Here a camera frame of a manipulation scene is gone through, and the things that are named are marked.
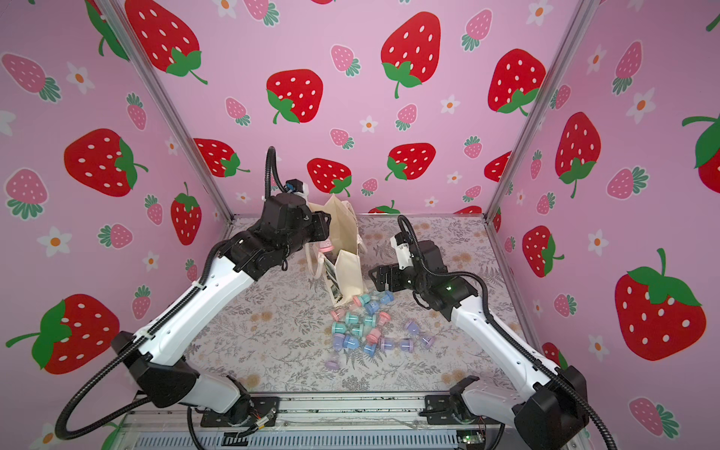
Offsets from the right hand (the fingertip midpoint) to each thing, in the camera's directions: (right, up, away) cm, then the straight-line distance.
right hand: (378, 272), depth 76 cm
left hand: (-13, +15, -4) cm, 21 cm away
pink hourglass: (-14, +7, -6) cm, 17 cm away
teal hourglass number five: (-4, -11, +17) cm, 21 cm away
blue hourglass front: (-2, -24, +6) cm, 25 cm away
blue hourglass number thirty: (-8, -22, +8) cm, 25 cm away
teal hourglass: (-12, -19, +11) cm, 25 cm away
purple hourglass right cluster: (+9, -23, +7) cm, 25 cm away
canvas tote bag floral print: (-11, +3, +2) cm, 12 cm away
